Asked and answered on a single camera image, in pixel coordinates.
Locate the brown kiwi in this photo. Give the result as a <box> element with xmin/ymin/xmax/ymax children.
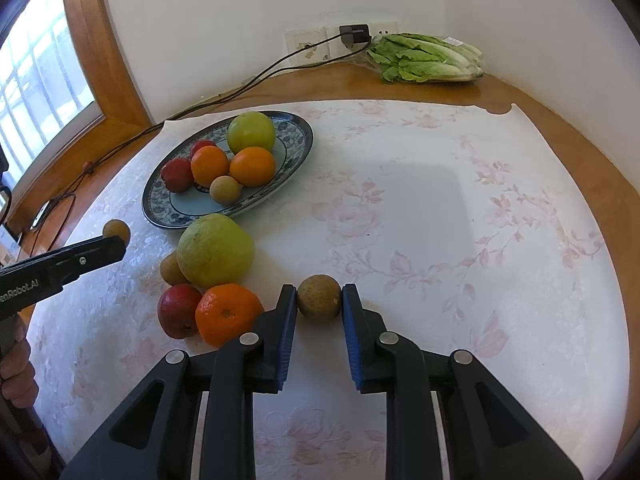
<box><xmin>209</xmin><ymin>175</ymin><xmax>244</xmax><ymax>206</ymax></box>
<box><xmin>296</xmin><ymin>274</ymin><xmax>344</xmax><ymax>322</ymax></box>
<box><xmin>102</xmin><ymin>219</ymin><xmax>131</xmax><ymax>248</ymax></box>
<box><xmin>160</xmin><ymin>251</ymin><xmax>188</xmax><ymax>286</ymax></box>

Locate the large green apple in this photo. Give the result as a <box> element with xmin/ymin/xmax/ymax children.
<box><xmin>177</xmin><ymin>213</ymin><xmax>255</xmax><ymax>291</ymax></box>

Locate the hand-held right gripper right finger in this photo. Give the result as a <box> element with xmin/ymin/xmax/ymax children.
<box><xmin>341</xmin><ymin>283</ymin><xmax>583</xmax><ymax>480</ymax></box>

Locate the window pane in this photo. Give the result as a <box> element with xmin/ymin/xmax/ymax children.
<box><xmin>0</xmin><ymin>0</ymin><xmax>96</xmax><ymax>186</ymax></box>

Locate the orange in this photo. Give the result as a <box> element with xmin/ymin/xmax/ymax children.
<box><xmin>195</xmin><ymin>283</ymin><xmax>265</xmax><ymax>348</ymax></box>
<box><xmin>229</xmin><ymin>146</ymin><xmax>277</xmax><ymax>187</ymax></box>
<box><xmin>190</xmin><ymin>145</ymin><xmax>231</xmax><ymax>187</ymax></box>

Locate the blue patterned ceramic plate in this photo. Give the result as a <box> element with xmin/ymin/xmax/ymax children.
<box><xmin>142</xmin><ymin>110</ymin><xmax>315</xmax><ymax>231</ymax></box>

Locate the black charger plug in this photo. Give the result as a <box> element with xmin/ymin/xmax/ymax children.
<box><xmin>339</xmin><ymin>24</ymin><xmax>372</xmax><ymax>47</ymax></box>

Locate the white wall socket plate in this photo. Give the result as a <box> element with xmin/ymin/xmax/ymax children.
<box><xmin>325</xmin><ymin>21</ymin><xmax>401</xmax><ymax>61</ymax></box>

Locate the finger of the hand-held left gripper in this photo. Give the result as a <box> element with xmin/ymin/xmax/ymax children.
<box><xmin>30</xmin><ymin>235</ymin><xmax>126</xmax><ymax>287</ymax></box>

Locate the cream wall socket plate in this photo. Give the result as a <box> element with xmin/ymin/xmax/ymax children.
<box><xmin>285</xmin><ymin>28</ymin><xmax>331</xmax><ymax>67</ymax></box>

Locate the black cable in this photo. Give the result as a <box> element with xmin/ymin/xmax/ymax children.
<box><xmin>30</xmin><ymin>35</ymin><xmax>351</xmax><ymax>233</ymax></box>

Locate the white floral tablecloth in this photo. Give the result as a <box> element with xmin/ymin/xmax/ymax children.
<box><xmin>30</xmin><ymin>100</ymin><xmax>631</xmax><ymax>480</ymax></box>

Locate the wooden window frame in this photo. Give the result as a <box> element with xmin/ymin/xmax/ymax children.
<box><xmin>0</xmin><ymin>0</ymin><xmax>153</xmax><ymax>241</ymax></box>

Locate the small white device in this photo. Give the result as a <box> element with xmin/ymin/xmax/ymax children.
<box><xmin>32</xmin><ymin>200</ymin><xmax>53</xmax><ymax>231</ymax></box>

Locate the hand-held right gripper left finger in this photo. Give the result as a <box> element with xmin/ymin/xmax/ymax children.
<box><xmin>60</xmin><ymin>284</ymin><xmax>298</xmax><ymax>480</ymax></box>

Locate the person's left hand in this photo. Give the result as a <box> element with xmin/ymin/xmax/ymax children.
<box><xmin>0</xmin><ymin>327</ymin><xmax>37</xmax><ymax>411</ymax></box>

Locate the bagged green lettuce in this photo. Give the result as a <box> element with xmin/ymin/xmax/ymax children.
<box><xmin>366</xmin><ymin>33</ymin><xmax>484</xmax><ymax>84</ymax></box>

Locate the red apple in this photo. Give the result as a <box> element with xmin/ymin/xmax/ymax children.
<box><xmin>157</xmin><ymin>284</ymin><xmax>203</xmax><ymax>339</ymax></box>
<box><xmin>189</xmin><ymin>139</ymin><xmax>218</xmax><ymax>161</ymax></box>
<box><xmin>161</xmin><ymin>158</ymin><xmax>195</xmax><ymax>193</ymax></box>

